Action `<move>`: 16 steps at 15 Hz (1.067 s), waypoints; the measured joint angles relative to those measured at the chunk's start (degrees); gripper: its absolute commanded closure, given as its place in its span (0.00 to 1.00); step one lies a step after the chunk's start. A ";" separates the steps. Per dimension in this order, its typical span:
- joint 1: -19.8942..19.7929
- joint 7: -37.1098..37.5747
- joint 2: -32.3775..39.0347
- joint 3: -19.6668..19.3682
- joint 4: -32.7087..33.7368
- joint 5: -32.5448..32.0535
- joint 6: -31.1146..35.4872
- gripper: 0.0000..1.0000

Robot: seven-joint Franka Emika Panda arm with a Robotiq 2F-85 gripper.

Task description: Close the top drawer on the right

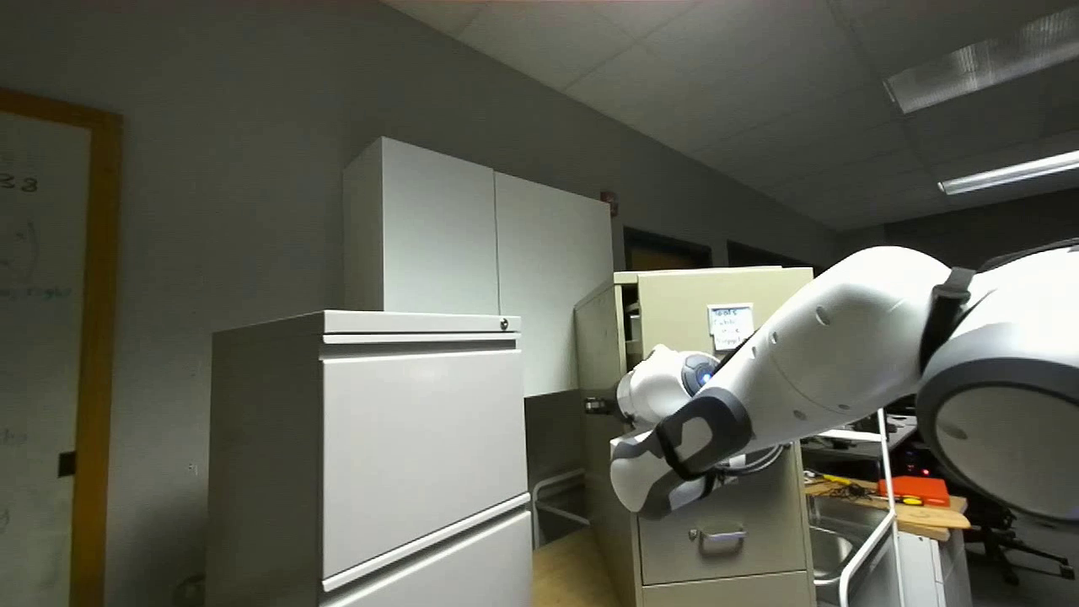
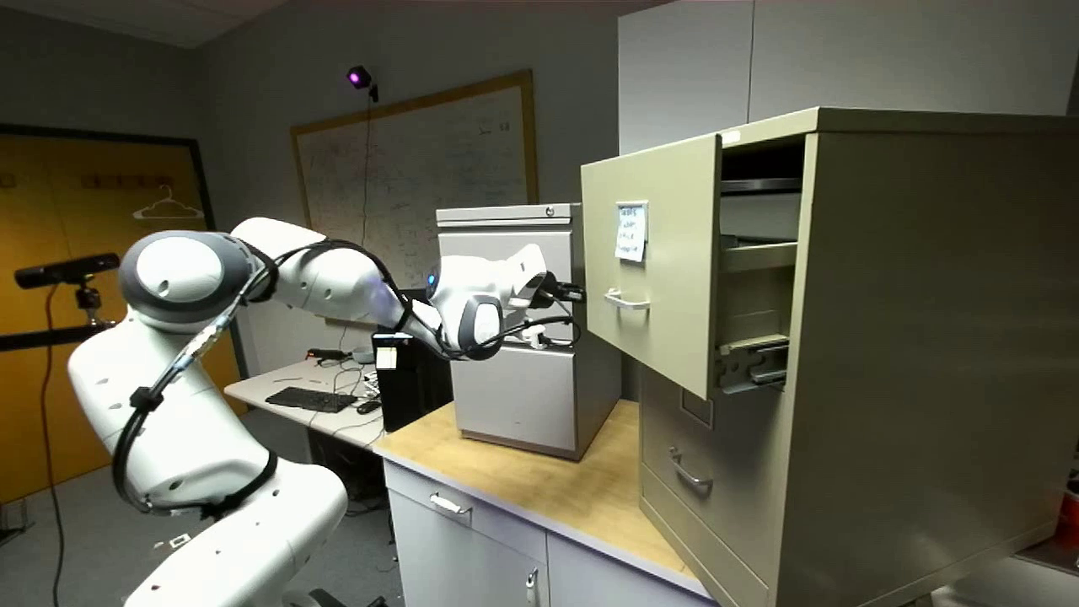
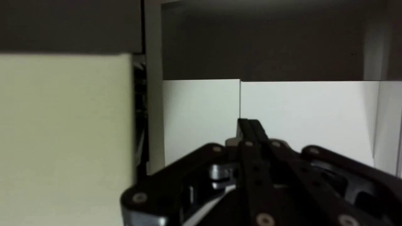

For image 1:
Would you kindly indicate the gray lateral file cabinet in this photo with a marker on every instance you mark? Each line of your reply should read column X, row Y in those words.
column 415, row 448

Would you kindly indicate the white metal stand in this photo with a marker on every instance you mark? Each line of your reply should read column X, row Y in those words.
column 889, row 492

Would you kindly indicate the orange tool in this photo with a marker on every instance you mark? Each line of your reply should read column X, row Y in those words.
column 912, row 490

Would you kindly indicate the beige filing cabinet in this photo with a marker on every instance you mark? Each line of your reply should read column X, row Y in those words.
column 612, row 527

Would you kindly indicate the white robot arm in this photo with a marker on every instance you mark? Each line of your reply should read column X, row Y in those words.
column 854, row 337

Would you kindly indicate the wood framed whiteboard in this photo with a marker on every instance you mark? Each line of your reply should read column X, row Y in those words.
column 36, row 337

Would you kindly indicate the tall white cabinet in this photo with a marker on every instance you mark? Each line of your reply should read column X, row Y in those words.
column 425, row 224

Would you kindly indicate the beige filing cabinet drawer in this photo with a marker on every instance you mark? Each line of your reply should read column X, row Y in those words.
column 782, row 298

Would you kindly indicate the large fluorescent ceiling light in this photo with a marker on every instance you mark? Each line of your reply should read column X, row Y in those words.
column 990, row 55

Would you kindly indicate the white drawer label card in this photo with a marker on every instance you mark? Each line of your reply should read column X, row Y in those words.
column 731, row 326

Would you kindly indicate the narrow fluorescent ceiling light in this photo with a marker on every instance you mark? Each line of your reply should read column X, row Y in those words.
column 1012, row 171

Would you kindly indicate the wooden workbench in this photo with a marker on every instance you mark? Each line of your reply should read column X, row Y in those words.
column 938, row 520

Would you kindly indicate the beige unlabelled cabinet drawer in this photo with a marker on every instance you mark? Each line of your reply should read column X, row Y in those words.
column 776, row 541

